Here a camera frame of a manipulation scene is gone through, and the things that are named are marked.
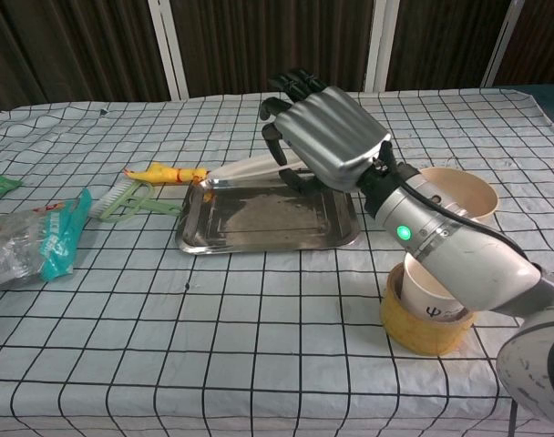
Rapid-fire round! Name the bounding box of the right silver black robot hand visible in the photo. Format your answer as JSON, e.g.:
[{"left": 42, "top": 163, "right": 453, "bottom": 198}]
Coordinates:
[{"left": 260, "top": 67, "right": 394, "bottom": 195}]

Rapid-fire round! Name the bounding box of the white round plate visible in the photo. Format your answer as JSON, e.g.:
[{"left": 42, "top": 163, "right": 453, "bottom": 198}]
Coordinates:
[{"left": 207, "top": 153, "right": 315, "bottom": 186}]

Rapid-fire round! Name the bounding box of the beige bowl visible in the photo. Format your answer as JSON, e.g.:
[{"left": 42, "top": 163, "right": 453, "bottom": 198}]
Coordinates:
[{"left": 413, "top": 167, "right": 500, "bottom": 224}]

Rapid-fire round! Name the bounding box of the white paper cup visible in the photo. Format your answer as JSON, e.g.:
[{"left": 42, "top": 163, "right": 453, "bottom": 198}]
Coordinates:
[{"left": 402, "top": 252, "right": 474, "bottom": 322}]

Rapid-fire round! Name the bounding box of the metal tray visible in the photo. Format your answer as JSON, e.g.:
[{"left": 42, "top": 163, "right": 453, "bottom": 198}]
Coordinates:
[{"left": 174, "top": 175, "right": 363, "bottom": 256}]

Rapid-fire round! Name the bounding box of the dark brown curtain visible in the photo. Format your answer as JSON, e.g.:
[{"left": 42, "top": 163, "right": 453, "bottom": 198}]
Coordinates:
[{"left": 0, "top": 0, "right": 554, "bottom": 128}]

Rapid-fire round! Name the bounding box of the yellow rubber chicken toy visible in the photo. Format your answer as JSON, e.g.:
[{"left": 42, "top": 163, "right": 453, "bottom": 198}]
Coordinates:
[{"left": 123, "top": 161, "right": 210, "bottom": 187}]

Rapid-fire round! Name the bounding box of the checkered tablecloth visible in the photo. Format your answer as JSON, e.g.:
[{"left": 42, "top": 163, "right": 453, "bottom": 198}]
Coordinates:
[{"left": 0, "top": 86, "right": 554, "bottom": 437}]

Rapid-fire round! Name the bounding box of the yellow tape roll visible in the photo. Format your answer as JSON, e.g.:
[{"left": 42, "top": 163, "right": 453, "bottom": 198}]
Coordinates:
[{"left": 379, "top": 263, "right": 477, "bottom": 357}]

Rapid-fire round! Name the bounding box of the green scrub brush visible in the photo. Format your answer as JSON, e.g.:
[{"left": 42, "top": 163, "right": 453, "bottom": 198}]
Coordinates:
[{"left": 88, "top": 179, "right": 187, "bottom": 223}]

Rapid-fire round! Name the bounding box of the clear teal snack bag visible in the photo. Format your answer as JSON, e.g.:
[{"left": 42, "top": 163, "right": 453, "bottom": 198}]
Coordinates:
[{"left": 0, "top": 188, "right": 94, "bottom": 292}]

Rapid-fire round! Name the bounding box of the white frame post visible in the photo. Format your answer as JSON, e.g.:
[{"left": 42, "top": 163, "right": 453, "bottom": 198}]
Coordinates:
[
  {"left": 148, "top": 0, "right": 190, "bottom": 101},
  {"left": 480, "top": 0, "right": 525, "bottom": 88},
  {"left": 363, "top": 0, "right": 401, "bottom": 92}
]

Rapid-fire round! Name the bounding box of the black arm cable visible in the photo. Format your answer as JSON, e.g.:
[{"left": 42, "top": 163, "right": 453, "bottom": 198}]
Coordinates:
[{"left": 372, "top": 154, "right": 540, "bottom": 269}]

